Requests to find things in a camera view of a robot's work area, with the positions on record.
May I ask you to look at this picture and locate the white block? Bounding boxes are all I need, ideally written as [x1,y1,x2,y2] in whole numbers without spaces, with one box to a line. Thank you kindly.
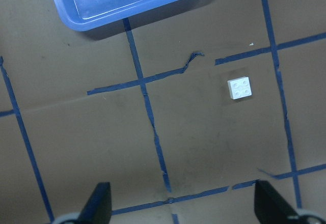
[227,76,252,100]

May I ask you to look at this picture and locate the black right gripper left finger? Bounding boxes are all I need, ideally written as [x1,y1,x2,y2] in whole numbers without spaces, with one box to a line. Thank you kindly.
[76,182,112,224]

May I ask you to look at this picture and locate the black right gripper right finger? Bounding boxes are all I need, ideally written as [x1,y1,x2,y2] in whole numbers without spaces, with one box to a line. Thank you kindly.
[254,180,305,224]

